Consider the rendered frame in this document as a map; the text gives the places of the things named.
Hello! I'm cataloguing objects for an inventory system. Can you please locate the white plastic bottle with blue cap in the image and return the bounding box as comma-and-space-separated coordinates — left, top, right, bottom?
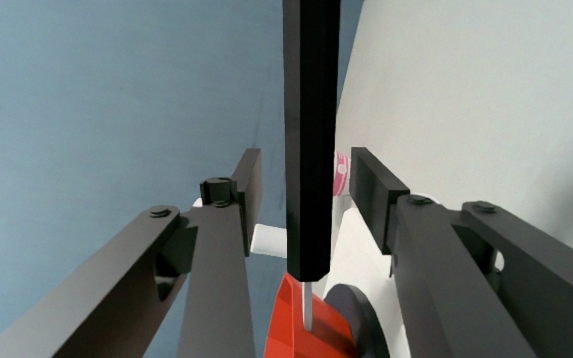
251, 224, 287, 258

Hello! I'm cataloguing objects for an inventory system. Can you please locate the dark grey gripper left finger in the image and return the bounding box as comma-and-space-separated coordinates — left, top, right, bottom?
0, 148, 263, 358

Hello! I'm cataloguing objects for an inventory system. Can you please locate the white yogurt cup with pink label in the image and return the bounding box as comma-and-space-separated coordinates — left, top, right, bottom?
333, 151, 351, 197

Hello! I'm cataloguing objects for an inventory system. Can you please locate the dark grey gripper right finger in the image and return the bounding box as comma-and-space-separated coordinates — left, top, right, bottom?
349, 147, 573, 358

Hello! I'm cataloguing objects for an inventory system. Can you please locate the red frying pan with black handle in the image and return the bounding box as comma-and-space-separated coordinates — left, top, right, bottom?
264, 31, 358, 358

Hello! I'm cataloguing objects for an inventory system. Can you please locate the white hot plate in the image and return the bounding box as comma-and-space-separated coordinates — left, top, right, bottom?
323, 208, 410, 358

